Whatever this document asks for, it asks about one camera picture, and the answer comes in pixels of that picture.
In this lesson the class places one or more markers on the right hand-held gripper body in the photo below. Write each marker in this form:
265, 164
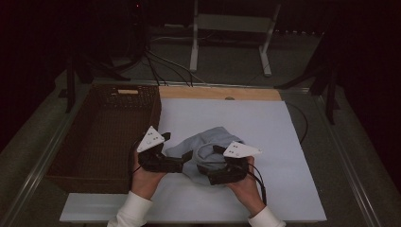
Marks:
230, 175

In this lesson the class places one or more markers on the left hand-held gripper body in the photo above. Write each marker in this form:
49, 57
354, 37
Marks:
157, 162

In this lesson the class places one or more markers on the light blue knit garment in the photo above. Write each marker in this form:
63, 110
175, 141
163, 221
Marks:
205, 142

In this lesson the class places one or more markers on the brown wicker basket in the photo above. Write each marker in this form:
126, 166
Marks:
101, 142

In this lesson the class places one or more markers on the person's left hand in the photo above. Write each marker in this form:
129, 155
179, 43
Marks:
145, 183

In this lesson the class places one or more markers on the person's right hand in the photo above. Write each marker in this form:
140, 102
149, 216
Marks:
249, 194

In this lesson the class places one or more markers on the white table mat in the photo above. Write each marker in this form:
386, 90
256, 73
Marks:
277, 126

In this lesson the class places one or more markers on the black tripod stand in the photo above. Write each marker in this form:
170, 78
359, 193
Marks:
70, 88
331, 101

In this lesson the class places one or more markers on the black equipment tower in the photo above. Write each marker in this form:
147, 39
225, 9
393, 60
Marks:
137, 25

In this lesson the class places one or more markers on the white metal stand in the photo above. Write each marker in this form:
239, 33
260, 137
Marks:
235, 23

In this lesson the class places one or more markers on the aluminium frame rail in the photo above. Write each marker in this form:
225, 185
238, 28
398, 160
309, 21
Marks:
38, 170
358, 186

